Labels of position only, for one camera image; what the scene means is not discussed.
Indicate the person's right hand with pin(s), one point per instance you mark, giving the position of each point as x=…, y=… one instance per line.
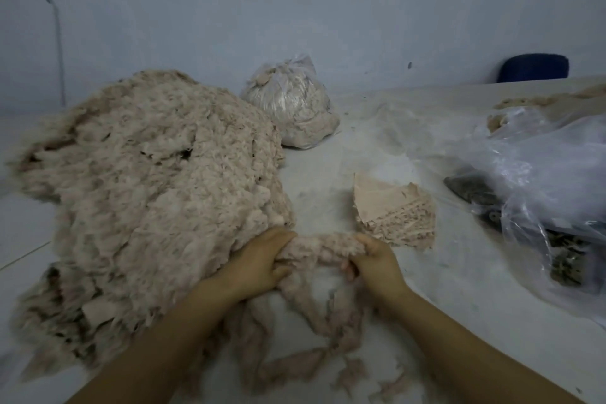
x=379, y=271

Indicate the person's left hand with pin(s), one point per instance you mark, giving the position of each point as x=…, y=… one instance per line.
x=251, y=268

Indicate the beige scrap strips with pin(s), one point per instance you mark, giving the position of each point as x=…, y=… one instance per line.
x=322, y=249

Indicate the stack of sorted beige pieces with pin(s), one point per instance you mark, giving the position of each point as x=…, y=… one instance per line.
x=393, y=210

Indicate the large pile beige fabric scraps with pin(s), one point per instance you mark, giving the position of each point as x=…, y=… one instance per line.
x=161, y=181

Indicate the person's left forearm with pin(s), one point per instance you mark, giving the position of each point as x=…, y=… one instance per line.
x=156, y=352

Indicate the person's right forearm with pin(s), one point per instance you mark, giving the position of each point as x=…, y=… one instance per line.
x=483, y=361

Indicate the beige fur pile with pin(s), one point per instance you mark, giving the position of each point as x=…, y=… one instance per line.
x=554, y=101

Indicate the clear bag of beige scraps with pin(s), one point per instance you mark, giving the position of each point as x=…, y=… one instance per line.
x=293, y=101

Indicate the large clear plastic bag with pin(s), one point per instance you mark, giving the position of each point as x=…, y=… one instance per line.
x=559, y=172

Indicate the blue chair back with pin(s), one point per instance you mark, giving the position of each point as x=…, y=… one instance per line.
x=533, y=67

